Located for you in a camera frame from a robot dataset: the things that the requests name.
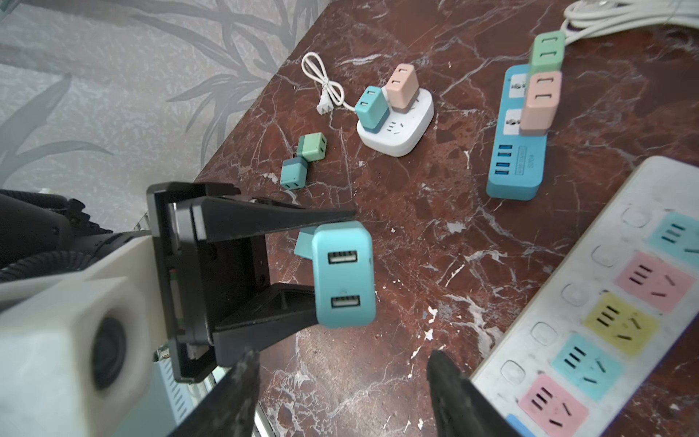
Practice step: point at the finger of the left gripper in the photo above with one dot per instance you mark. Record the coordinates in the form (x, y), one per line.
(270, 317)
(218, 219)

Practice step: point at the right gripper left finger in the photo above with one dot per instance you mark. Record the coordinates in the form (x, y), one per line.
(229, 409)

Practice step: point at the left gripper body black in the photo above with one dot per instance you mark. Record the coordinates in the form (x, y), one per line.
(201, 283)

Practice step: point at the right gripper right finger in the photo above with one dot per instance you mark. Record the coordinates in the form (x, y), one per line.
(459, 408)

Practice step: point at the teal plug adapter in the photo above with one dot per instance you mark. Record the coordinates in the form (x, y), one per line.
(372, 109)
(343, 273)
(294, 173)

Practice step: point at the green plug adapter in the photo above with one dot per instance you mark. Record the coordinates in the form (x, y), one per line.
(312, 147)
(547, 53)

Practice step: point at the white long power strip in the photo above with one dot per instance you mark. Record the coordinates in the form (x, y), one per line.
(608, 314)

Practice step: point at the white square power strip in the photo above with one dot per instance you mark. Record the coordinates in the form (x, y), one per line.
(400, 133)

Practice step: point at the pink plug adapter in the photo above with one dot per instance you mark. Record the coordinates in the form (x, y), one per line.
(402, 88)
(541, 104)

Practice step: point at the blue power strip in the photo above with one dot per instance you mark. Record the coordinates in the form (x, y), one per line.
(517, 163)

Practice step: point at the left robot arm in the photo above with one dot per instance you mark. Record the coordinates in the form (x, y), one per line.
(43, 234)

